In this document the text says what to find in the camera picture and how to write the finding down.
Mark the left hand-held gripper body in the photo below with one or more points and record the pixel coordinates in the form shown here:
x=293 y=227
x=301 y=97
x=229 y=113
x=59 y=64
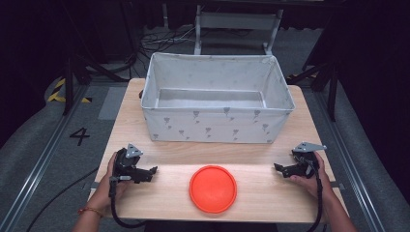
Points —
x=124 y=164

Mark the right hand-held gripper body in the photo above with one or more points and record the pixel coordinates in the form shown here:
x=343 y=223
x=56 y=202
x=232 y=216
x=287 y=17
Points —
x=304 y=161

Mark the orange round plate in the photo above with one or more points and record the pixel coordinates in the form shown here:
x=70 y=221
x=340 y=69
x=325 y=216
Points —
x=213 y=189

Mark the white fabric storage box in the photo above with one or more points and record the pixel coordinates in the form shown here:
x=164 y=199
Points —
x=216 y=100

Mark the person's right hand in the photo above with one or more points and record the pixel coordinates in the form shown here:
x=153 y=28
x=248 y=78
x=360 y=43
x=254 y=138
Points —
x=314 y=183

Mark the person's left hand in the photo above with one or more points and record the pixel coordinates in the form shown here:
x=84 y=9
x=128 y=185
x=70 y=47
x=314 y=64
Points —
x=108 y=183

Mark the black tripod stand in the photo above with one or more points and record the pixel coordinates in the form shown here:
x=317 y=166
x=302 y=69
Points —
x=325 y=74
x=83 y=67

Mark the yellow black hazard tape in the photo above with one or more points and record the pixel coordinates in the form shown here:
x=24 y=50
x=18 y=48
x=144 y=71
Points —
x=63 y=93

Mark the grey metal stand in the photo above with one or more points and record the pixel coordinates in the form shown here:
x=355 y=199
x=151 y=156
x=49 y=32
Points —
x=237 y=29

